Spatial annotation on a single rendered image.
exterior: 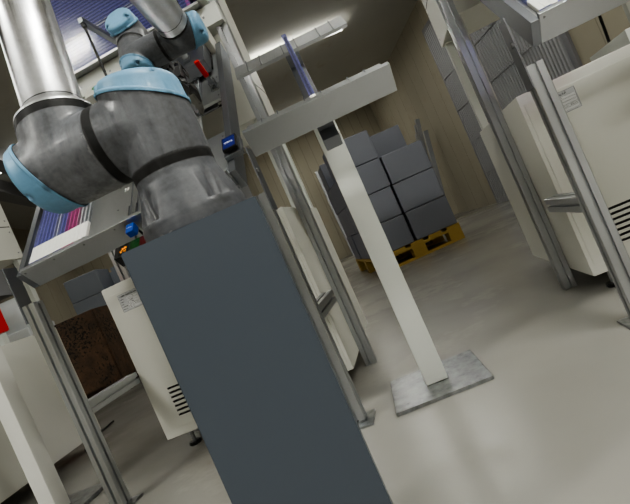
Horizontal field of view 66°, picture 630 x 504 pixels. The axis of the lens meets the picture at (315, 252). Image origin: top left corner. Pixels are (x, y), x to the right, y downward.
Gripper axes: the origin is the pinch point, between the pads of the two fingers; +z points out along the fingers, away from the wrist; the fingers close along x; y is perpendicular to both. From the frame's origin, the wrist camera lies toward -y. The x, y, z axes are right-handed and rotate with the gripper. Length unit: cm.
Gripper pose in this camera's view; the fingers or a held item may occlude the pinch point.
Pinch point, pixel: (198, 114)
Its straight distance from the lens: 155.9
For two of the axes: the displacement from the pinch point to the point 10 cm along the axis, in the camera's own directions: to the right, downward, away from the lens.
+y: -2.7, -8.4, 4.8
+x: -9.0, 4.0, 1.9
